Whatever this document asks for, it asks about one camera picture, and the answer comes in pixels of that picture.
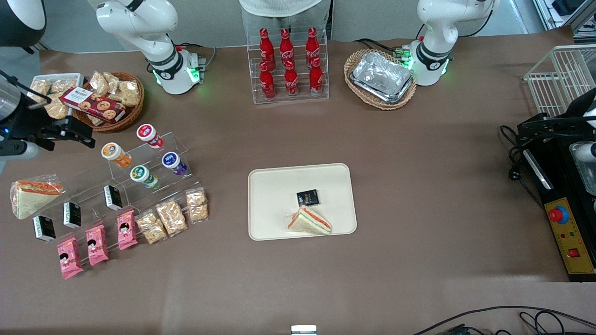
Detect red cookie box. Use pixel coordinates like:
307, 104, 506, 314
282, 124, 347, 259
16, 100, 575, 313
60, 87, 127, 124

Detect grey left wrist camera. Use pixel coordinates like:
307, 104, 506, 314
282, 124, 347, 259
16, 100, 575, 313
569, 141, 596, 163

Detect black cable with plug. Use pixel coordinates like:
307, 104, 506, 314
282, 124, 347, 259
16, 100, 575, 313
500, 124, 530, 183

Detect black machine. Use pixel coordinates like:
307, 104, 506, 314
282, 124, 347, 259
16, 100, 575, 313
515, 88, 596, 282

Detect black pocket tissue pack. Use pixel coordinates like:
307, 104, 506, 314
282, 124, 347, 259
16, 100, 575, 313
103, 185, 123, 211
33, 215, 57, 243
297, 189, 320, 207
63, 201, 82, 229

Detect white base connector block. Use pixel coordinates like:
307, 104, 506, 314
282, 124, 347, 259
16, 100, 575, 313
187, 51, 208, 84

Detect red cola bottle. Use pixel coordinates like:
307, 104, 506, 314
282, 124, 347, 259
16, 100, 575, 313
259, 28, 276, 71
309, 58, 324, 97
305, 27, 321, 68
284, 60, 300, 99
279, 28, 295, 70
259, 61, 277, 101

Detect person in white shirt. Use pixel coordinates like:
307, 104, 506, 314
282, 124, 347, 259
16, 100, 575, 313
237, 0, 334, 41

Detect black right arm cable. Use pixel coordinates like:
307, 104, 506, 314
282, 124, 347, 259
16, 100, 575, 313
0, 69, 52, 104

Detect wrapped granola bar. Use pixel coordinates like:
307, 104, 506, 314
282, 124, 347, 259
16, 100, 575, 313
156, 200, 189, 237
186, 188, 210, 223
136, 210, 168, 245

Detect clear acrylic bottle rack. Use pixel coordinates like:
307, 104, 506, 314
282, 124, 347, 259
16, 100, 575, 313
246, 27, 330, 105

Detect metal shelf frame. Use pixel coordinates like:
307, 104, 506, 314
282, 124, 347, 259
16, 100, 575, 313
533, 0, 596, 43

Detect clear plastic box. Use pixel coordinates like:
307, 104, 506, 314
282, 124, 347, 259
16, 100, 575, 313
572, 161, 596, 196

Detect red gum bottle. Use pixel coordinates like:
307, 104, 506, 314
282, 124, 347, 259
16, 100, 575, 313
136, 124, 164, 150

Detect cream plastic tray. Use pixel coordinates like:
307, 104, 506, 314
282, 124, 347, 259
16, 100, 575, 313
248, 163, 358, 241

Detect white wire basket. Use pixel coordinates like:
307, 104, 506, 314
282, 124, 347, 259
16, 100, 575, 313
523, 45, 596, 118

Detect dark brown wicker basket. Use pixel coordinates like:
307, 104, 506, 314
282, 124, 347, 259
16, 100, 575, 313
72, 71, 145, 134

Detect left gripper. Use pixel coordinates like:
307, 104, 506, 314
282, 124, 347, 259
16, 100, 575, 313
517, 105, 596, 141

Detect large wrapped triangle sandwich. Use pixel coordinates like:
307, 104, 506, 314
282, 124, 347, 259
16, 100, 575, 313
10, 174, 65, 220

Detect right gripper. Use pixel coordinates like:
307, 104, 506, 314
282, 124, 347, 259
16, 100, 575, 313
9, 106, 96, 148

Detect white plastic bin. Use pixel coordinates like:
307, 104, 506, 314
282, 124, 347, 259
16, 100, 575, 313
28, 73, 85, 121

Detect long black floor cable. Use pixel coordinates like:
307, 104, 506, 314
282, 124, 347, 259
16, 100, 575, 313
412, 306, 596, 335

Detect orange gum bottle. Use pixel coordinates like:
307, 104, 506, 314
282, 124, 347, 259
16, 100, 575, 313
102, 142, 133, 168

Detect small wrapped triangle sandwich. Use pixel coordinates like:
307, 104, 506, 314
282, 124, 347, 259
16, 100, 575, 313
287, 205, 333, 236

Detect clear bag of puffed snack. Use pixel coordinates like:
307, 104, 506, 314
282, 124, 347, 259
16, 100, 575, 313
103, 72, 122, 94
50, 79, 78, 94
29, 80, 51, 104
89, 71, 110, 96
119, 80, 141, 107
44, 96, 70, 120

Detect pink snack packet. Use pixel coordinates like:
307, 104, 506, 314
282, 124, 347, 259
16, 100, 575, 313
117, 210, 139, 251
57, 237, 85, 280
86, 224, 109, 267

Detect light wicker basket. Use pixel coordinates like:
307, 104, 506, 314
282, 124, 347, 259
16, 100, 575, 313
344, 49, 418, 111

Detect green gum bottle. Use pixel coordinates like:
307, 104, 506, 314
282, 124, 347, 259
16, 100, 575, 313
130, 165, 159, 189

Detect stacked foil containers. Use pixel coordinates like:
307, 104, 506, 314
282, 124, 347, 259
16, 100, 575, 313
350, 52, 415, 104

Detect purple gum bottle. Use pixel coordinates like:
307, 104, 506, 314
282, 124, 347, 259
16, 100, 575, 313
162, 152, 188, 176

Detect clear acrylic tiered stand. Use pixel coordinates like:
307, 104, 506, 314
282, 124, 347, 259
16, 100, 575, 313
28, 132, 209, 261

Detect looped black floor cable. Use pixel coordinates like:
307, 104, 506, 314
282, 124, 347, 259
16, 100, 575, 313
519, 311, 567, 335

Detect yellow control box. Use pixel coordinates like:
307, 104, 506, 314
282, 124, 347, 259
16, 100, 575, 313
544, 197, 596, 275

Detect black base cables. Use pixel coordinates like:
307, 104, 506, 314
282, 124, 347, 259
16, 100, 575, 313
354, 38, 404, 55

